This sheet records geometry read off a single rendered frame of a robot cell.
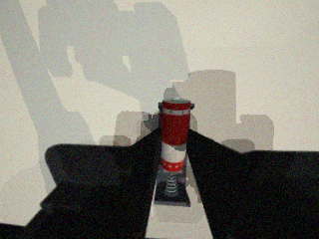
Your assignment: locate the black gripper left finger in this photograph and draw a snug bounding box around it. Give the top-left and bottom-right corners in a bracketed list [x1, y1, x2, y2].
[44, 127, 161, 238]

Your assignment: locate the red and white battery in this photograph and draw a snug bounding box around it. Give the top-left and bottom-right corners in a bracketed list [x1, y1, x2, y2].
[160, 96, 190, 172]

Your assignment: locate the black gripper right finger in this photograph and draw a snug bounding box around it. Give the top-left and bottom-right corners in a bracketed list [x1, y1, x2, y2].
[186, 128, 319, 239]

